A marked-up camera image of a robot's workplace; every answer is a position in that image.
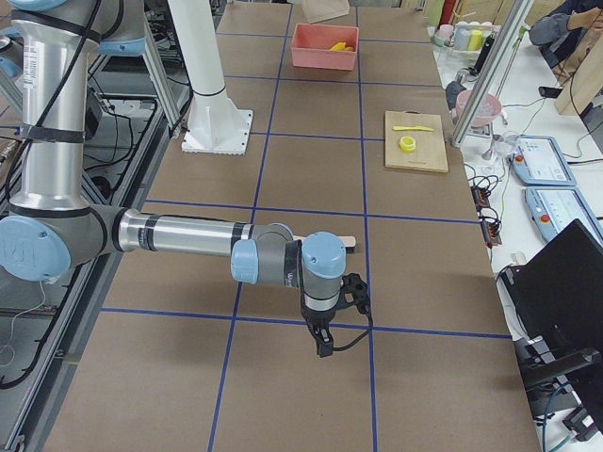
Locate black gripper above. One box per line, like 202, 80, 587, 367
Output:
301, 303, 337, 358

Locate beige hand brush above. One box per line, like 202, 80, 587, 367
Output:
293, 232, 356, 257

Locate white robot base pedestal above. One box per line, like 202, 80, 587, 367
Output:
169, 0, 253, 155

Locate bamboo cutting board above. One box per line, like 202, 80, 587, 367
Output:
384, 111, 448, 173

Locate teach pendant tablet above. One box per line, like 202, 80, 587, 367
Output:
524, 186, 602, 244
509, 135, 577, 186

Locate upper teach pendant tablet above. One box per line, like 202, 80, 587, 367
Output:
509, 135, 577, 186

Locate black laptop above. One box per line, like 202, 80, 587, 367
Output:
501, 219, 602, 352

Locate lower teach pendant tablet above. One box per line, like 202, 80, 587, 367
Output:
524, 186, 602, 244

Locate yellow lemon slices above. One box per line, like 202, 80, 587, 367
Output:
399, 136, 416, 153

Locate yellow plastic knife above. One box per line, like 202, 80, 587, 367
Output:
392, 125, 434, 132

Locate yellow toy corn cob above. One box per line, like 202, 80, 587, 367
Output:
330, 41, 355, 52

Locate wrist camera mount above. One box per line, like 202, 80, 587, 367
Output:
336, 273, 371, 315

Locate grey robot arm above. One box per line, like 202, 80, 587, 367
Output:
1, 1, 360, 357

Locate aluminium frame post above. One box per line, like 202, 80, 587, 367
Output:
450, 0, 533, 148

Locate pink plastic bin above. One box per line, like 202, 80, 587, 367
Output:
290, 24, 359, 71

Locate pink bowl with ice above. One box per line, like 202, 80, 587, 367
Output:
455, 89, 502, 128

